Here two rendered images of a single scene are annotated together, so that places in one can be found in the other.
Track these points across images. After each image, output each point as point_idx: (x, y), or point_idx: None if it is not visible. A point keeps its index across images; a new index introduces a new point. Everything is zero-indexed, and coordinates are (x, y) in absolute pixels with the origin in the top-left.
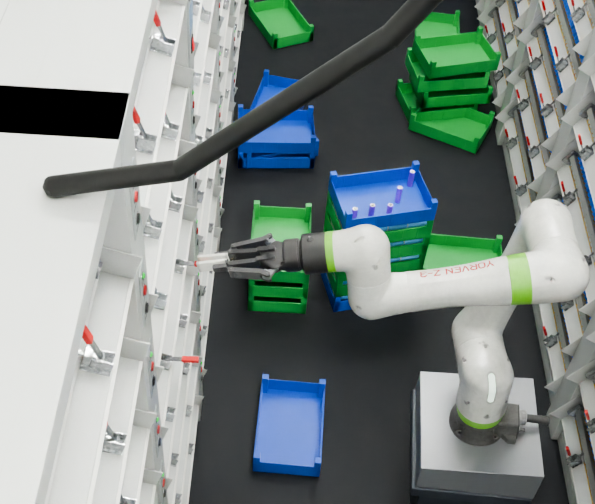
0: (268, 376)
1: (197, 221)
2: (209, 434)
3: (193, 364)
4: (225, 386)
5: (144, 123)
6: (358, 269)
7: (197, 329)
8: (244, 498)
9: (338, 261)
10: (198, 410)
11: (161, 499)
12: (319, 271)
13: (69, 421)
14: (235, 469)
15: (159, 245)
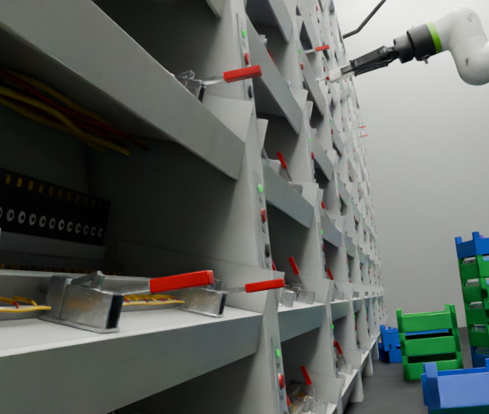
0: None
1: (330, 120)
2: (373, 402)
3: (344, 296)
4: (387, 393)
5: None
6: (456, 25)
7: (343, 247)
8: (417, 411)
9: (438, 25)
10: (357, 370)
11: (301, 77)
12: (425, 40)
13: None
14: (404, 407)
15: None
